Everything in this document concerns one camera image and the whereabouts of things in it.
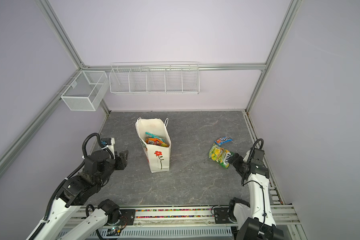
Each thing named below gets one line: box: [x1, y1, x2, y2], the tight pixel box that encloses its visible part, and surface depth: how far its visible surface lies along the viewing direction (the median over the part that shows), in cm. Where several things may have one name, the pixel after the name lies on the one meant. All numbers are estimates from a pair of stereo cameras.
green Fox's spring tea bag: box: [208, 143, 235, 169], surface depth 95 cm
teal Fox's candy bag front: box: [145, 132, 166, 143], surface depth 90 cm
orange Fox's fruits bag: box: [145, 138, 170, 148], surface depth 86 cm
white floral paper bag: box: [135, 117, 172, 173], surface depth 82 cm
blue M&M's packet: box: [214, 136, 234, 146], surface depth 102 cm
